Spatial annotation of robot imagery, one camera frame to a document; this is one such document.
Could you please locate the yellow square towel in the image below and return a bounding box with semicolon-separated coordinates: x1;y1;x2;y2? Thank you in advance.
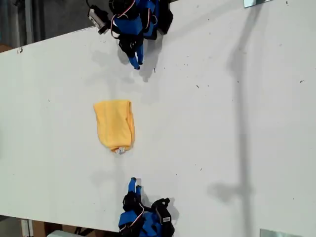
93;99;136;156

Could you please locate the brown cardboard box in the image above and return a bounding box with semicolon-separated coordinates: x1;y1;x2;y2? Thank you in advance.
32;220;75;237

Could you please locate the white table leg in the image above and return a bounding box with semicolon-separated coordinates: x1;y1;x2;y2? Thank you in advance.
21;218;34;237

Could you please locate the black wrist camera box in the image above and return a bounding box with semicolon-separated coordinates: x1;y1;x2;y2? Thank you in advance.
151;197;172;224
87;4;112;35

